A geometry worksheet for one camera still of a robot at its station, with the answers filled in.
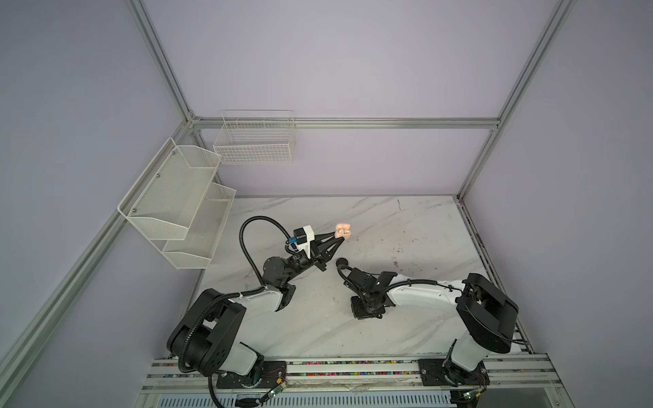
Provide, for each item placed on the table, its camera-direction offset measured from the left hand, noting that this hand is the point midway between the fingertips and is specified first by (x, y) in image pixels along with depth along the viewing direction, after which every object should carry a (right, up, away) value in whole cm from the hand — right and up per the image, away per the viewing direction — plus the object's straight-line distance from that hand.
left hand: (342, 235), depth 70 cm
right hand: (+5, -28, +15) cm, 32 cm away
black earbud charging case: (+1, -12, +28) cm, 31 cm away
